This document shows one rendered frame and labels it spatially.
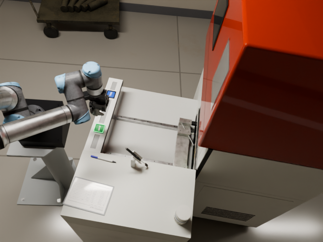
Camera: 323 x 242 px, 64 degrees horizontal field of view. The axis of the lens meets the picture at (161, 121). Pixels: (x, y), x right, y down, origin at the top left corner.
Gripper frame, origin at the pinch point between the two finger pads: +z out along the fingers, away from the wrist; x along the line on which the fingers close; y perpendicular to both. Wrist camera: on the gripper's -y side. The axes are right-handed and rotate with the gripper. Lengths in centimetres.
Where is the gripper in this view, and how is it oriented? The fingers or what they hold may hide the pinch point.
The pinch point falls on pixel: (95, 114)
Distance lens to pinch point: 143.0
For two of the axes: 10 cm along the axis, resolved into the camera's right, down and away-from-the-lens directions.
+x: 1.4, -8.2, 5.6
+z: -1.0, 5.5, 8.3
